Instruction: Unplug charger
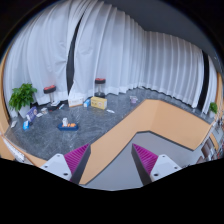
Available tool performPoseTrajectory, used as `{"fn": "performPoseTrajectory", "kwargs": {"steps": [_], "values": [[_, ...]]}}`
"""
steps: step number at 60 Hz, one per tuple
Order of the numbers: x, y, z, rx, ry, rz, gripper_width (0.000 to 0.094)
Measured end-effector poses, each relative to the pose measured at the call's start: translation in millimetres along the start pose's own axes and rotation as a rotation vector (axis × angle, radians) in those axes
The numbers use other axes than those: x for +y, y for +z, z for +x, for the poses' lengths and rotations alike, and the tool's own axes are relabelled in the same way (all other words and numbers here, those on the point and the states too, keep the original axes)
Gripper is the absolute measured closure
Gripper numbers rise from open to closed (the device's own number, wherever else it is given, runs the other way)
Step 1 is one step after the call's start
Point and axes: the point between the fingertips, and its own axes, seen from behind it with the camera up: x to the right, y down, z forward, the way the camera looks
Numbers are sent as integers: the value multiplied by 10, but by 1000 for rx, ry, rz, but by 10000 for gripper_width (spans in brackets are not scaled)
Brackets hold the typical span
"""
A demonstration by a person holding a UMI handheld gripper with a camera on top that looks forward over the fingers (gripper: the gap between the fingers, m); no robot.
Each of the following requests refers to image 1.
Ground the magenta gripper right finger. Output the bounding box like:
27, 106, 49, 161
130, 143, 183, 186

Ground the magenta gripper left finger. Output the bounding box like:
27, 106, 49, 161
40, 143, 92, 185

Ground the blue tray with oranges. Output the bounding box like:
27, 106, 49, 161
58, 118, 78, 131

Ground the blue white small carton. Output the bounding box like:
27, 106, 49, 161
83, 99, 91, 107

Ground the white flat box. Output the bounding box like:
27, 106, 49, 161
68, 97, 84, 107

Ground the white power strip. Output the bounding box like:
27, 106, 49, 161
3, 139, 25, 163

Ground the pink cup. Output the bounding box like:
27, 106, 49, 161
130, 96, 138, 104

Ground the small blue box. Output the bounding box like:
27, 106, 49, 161
23, 120, 30, 130

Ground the yellow cardboard box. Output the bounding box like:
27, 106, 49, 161
91, 97, 107, 110

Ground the purple picture board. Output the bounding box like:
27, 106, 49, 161
26, 106, 37, 122

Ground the red stool left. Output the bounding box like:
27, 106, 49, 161
43, 85, 59, 111

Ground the green potted plant left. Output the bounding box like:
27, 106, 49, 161
9, 83, 37, 118

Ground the green potted plant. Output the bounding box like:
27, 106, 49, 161
9, 83, 37, 118
209, 102, 218, 118

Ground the green potted plant right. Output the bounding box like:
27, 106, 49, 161
209, 102, 218, 118

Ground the white curtain right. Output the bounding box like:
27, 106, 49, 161
140, 32, 217, 114

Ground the white curtain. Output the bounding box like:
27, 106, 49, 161
140, 32, 217, 114
3, 0, 144, 118

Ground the white curtain left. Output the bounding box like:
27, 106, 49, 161
3, 0, 144, 118

